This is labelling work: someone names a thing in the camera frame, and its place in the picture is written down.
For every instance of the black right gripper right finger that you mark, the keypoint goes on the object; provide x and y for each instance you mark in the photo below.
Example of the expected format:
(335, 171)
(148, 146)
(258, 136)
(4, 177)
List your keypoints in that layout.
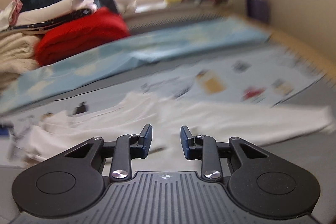
(256, 180)

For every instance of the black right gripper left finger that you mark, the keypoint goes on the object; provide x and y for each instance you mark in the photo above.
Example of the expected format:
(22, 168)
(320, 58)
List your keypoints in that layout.
(75, 179)

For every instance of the white long-sleeve shirt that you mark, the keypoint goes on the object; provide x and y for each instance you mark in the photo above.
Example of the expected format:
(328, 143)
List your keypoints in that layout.
(258, 124)

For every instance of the stack of folded clothes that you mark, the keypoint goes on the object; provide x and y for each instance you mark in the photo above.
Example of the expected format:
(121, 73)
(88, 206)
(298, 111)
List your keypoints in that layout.
(52, 12)

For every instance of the printed light blue bed sheet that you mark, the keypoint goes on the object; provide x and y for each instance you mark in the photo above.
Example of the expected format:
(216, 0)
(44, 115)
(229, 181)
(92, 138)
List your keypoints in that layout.
(260, 77)

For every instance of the cream folded blanket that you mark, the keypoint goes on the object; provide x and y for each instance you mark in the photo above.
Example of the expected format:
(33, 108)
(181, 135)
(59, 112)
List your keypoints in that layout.
(17, 57)

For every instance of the light blue folded quilt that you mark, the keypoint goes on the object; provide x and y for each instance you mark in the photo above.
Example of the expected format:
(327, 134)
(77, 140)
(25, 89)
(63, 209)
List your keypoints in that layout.
(127, 54)

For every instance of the red knitted blanket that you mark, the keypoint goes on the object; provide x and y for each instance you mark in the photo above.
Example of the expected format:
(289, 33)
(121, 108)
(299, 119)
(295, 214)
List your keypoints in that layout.
(80, 35)

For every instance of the dark blue box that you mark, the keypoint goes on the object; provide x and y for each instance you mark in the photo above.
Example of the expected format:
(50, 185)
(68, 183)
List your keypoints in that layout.
(258, 10)

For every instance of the white plush toy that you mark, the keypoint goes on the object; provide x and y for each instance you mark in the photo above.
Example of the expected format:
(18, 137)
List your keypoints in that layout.
(126, 6)

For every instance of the wooden bed frame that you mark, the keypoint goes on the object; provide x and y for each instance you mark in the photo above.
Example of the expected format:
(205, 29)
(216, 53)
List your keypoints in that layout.
(293, 44)

